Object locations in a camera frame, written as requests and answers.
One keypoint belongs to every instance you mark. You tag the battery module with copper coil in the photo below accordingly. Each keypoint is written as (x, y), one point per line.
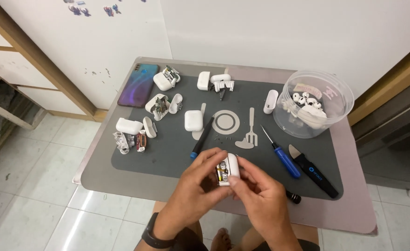
(141, 142)

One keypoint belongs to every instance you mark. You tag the blue purple smartphone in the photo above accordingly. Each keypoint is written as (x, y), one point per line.
(138, 85)

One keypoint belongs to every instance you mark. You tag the white inner frame with tubes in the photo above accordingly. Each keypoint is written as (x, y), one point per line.
(123, 143)

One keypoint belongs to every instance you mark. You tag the empty white case shell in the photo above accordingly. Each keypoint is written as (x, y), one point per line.
(270, 101)

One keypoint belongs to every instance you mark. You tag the grey work mat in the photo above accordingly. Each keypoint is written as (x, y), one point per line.
(177, 146)

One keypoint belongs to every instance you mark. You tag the scatter of tiny screws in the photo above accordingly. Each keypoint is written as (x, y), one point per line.
(222, 138)

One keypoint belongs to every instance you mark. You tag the black wristband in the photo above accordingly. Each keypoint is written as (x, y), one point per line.
(152, 233)

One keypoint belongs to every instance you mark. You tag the group of wall stickers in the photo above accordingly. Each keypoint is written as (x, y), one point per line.
(93, 7)

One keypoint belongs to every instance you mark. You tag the pile of white earbuds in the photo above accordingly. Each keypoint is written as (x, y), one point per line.
(308, 108)

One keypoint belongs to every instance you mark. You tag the white case with exposed circuit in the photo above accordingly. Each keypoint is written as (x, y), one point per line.
(165, 81)

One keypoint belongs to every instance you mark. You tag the wooden door frame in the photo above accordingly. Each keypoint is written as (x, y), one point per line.
(386, 87)

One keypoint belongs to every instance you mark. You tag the wooden shelf cabinet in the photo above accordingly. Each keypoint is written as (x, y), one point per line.
(13, 87)

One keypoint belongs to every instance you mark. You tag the white inner case frame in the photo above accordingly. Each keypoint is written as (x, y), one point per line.
(224, 87)

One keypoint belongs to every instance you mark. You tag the person's left hand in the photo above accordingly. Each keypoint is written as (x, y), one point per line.
(184, 195)

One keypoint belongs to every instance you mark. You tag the person's right hand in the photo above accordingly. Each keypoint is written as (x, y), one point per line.
(264, 202)

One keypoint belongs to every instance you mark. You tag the black screwdriver with blue cap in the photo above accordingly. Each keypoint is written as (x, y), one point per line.
(202, 139)

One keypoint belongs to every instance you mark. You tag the white case lid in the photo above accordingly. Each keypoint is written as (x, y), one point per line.
(175, 104)
(150, 127)
(220, 78)

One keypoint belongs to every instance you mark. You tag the closed white earbud case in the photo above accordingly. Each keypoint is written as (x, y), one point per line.
(193, 120)

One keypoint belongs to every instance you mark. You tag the clear round plastic container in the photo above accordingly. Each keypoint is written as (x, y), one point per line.
(334, 104)

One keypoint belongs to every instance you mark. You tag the person's foot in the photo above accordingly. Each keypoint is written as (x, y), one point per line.
(221, 240)

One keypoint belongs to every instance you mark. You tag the white case with green board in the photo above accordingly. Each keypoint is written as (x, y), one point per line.
(158, 106)

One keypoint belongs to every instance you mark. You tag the white earbud case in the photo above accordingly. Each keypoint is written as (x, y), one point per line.
(193, 120)
(232, 167)

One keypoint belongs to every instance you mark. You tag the pink paper label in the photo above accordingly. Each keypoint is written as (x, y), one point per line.
(308, 90)

